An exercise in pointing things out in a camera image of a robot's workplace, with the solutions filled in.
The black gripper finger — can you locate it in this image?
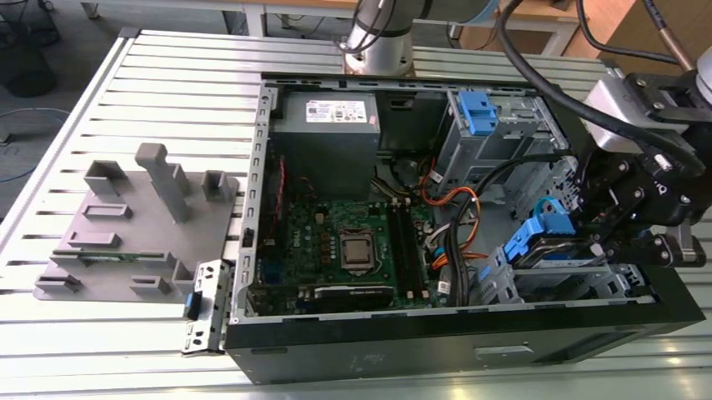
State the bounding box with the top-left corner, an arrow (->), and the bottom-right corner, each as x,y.
575,149 -> 646,251
591,224 -> 708,268

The blue wire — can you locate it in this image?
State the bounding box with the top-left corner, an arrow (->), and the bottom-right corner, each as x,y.
533,194 -> 561,218

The hard disk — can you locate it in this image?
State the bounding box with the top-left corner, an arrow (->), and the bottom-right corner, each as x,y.
502,212 -> 607,270

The metal disk bay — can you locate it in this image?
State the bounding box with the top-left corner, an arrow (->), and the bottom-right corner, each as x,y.
471,245 -> 652,305

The metal drive cage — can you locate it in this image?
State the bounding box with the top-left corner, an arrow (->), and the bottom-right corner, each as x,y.
435,89 -> 569,197

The blue drive latch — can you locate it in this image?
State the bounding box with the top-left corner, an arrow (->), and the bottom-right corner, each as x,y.
458,91 -> 499,137

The black RAM slot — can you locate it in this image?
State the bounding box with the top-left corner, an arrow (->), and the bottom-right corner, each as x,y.
387,197 -> 415,299
402,197 -> 430,299

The wooden cabinet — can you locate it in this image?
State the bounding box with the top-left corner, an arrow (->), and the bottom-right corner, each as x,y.
561,0 -> 712,84

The black PC case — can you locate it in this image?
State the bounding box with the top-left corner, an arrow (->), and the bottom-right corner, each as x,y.
221,71 -> 708,387

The CPU socket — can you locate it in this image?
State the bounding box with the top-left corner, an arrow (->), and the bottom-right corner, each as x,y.
336,227 -> 382,276

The silver CPU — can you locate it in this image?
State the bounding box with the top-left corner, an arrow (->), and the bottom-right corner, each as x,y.
339,239 -> 375,268

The grey power supply unit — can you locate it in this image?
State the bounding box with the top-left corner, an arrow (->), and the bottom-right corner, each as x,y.
269,90 -> 382,201

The black graphics card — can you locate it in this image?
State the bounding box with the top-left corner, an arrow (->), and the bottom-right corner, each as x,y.
299,285 -> 394,312

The green motherboard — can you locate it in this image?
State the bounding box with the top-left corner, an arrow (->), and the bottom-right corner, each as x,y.
252,198 -> 440,313

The grey parts rack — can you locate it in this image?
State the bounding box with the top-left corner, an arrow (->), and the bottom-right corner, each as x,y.
32,142 -> 245,304

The green RAM stick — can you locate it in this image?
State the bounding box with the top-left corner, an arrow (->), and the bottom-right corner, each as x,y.
76,252 -> 140,264

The black bin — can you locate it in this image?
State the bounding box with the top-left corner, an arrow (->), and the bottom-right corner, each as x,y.
2,52 -> 60,99

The thick black case cable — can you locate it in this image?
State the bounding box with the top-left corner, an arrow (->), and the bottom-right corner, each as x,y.
447,152 -> 577,308

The orange wire bundle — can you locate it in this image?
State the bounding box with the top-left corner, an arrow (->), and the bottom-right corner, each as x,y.
419,187 -> 482,268

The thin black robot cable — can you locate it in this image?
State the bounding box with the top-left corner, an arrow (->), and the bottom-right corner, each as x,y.
575,0 -> 682,66

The wooden desk white frame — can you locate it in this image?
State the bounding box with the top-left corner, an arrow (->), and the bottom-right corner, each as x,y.
447,0 -> 590,58

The thin red wire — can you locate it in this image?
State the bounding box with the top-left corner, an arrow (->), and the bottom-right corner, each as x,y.
275,157 -> 291,247

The white frame table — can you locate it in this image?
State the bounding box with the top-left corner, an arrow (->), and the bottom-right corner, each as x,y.
80,0 -> 356,38

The metal expansion slot bracket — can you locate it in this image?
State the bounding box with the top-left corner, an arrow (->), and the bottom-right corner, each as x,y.
180,257 -> 235,356

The blue floor cable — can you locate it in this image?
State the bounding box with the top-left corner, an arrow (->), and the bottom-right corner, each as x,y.
0,106 -> 70,184

